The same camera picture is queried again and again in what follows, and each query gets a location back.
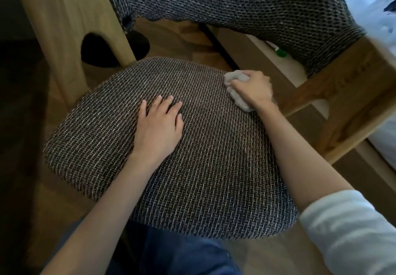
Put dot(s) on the black metal bar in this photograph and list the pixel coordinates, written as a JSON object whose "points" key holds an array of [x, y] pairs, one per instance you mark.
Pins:
{"points": [[218, 47]]}

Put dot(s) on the black round stand base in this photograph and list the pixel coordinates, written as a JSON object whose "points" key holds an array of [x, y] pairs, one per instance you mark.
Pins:
{"points": [[99, 49]]}

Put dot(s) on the wooden chair with woven upholstery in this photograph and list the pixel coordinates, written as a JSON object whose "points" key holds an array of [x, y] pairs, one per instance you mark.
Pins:
{"points": [[216, 166]]}

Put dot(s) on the person's right fingers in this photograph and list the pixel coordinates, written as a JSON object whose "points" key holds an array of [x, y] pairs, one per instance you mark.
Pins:
{"points": [[240, 84]]}

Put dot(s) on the person's left hand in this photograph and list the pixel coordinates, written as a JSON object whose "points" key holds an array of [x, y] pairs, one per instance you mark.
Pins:
{"points": [[157, 129]]}

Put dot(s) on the blue denim trousers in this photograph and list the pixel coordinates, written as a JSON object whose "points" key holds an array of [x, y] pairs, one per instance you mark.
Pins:
{"points": [[173, 254]]}

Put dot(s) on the person's left forearm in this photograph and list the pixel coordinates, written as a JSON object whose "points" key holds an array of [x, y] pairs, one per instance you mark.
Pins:
{"points": [[102, 216]]}

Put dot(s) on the person's right hand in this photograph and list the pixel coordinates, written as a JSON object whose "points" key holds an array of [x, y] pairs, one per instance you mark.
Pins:
{"points": [[255, 89]]}

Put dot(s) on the white shirt sleeve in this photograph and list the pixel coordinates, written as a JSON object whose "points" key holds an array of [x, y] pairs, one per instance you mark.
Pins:
{"points": [[349, 234]]}

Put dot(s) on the dark furniture panel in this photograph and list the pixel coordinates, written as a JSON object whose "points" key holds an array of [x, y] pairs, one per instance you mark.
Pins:
{"points": [[15, 114]]}

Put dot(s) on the person's right forearm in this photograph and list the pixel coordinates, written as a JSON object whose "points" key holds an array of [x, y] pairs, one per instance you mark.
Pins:
{"points": [[297, 154]]}

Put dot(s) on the person's left little finger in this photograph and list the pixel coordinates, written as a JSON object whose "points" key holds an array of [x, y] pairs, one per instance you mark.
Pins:
{"points": [[179, 120]]}

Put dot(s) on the grey cleaning cloth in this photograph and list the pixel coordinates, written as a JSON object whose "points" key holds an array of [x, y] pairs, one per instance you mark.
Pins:
{"points": [[230, 78]]}

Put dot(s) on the small green object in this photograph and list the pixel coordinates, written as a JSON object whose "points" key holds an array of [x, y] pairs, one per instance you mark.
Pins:
{"points": [[280, 52]]}

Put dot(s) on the person's left thumb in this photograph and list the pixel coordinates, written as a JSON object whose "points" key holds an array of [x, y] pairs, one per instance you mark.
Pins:
{"points": [[142, 111]]}

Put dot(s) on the person's left middle finger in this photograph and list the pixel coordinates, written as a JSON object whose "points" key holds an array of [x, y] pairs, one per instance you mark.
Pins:
{"points": [[167, 104]]}

